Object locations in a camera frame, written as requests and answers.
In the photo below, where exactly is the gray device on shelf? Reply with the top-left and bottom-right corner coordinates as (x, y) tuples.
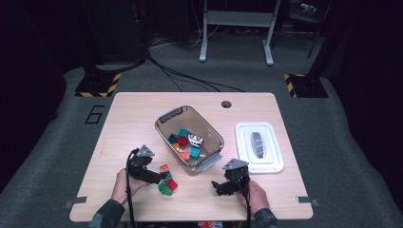
(299, 2), (318, 17)

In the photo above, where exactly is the gray table bracket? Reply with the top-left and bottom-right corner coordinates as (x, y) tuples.
(296, 195), (319, 208)
(64, 196), (88, 209)

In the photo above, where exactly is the black yellow striped base plate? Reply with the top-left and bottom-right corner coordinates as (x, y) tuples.
(282, 72), (330, 99)
(74, 71), (123, 99)

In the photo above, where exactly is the black equipment cabinet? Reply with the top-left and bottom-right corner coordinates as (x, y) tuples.
(79, 0), (148, 65)

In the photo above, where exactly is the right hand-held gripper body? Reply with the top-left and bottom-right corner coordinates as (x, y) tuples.
(221, 158), (251, 196)

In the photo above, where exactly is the white metal desk frame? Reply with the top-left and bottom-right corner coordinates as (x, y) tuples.
(199, 0), (282, 67)

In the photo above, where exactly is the black stand post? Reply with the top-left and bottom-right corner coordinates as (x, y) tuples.
(307, 0), (350, 79)
(77, 0), (103, 79)

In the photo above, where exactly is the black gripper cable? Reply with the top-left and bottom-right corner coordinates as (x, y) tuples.
(229, 176), (253, 228)
(125, 149), (138, 228)

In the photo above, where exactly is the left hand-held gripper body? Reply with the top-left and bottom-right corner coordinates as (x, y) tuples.
(125, 143), (156, 182)

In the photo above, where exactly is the clear brown storage box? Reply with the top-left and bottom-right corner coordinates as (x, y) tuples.
(154, 104), (225, 177)

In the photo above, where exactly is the bright green toy block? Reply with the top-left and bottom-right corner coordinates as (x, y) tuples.
(157, 182), (172, 197)

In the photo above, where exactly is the white floor cable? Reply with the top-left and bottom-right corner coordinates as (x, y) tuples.
(148, 28), (204, 50)

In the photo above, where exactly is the red patterned cloth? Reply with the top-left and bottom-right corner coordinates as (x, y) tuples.
(197, 221), (224, 228)

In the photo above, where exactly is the person's right hand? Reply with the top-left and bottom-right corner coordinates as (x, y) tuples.
(237, 180), (271, 217)

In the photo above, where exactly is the thin black floor cable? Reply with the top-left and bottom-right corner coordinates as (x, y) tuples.
(146, 54), (246, 94)

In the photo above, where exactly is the person's left hand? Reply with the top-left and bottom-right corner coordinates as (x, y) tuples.
(110, 168), (150, 205)

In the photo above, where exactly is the white box lid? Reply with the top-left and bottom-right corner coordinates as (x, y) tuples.
(234, 121), (285, 175)

